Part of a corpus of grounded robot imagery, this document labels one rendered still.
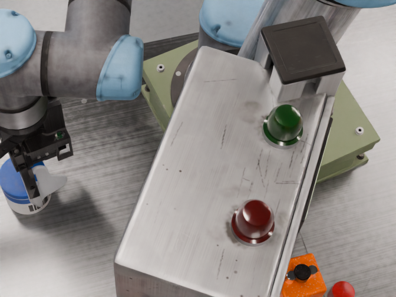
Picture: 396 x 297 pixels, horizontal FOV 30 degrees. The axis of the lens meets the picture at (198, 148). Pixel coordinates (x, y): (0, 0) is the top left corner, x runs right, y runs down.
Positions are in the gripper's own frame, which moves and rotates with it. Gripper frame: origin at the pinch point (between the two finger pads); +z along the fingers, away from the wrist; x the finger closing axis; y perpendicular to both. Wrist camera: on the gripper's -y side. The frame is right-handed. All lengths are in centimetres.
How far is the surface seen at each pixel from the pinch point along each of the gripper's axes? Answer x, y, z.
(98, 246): -12.3, 6.4, 4.8
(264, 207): -39, 9, -62
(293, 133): -35, 13, -61
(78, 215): -6.5, 5.6, 4.8
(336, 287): -34.1, 34.6, 1.6
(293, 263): -36, 19, -32
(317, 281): -38, 21, -32
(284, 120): -34, 13, -62
